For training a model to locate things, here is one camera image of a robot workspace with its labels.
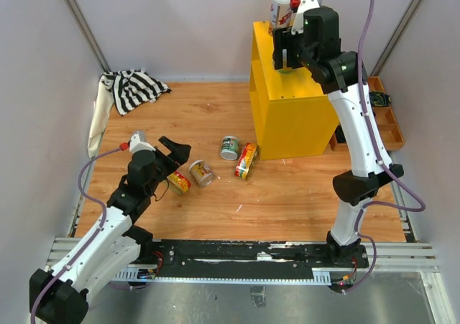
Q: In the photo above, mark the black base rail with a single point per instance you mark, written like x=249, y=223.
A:
x=242, y=260

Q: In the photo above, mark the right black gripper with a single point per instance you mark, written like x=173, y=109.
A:
x=284, y=39

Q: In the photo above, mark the white lid yellow can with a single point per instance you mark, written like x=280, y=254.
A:
x=285, y=70

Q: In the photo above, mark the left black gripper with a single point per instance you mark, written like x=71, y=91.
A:
x=180, y=154

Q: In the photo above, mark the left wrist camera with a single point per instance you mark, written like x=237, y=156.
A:
x=138, y=142

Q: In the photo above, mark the striped black white cloth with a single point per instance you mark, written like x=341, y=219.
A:
x=131, y=88

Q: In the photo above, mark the yellow cabinet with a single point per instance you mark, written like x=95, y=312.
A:
x=292, y=117

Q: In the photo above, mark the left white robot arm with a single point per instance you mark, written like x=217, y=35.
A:
x=65, y=292

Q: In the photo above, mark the red yellow fish tin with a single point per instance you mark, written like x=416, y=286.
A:
x=179, y=183

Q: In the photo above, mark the dark green item tray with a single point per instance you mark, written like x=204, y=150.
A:
x=379, y=99

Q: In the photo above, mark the black item lower tray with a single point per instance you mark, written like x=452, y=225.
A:
x=339, y=134

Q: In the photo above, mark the green fruit can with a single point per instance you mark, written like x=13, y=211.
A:
x=229, y=148

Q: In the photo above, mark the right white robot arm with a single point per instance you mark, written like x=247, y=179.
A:
x=313, y=42

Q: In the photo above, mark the orange fruit can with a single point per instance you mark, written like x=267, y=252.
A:
x=202, y=173

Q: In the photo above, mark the wooden compartment tray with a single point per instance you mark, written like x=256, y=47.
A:
x=387, y=123

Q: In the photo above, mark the cream cloth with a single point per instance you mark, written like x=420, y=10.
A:
x=101, y=113

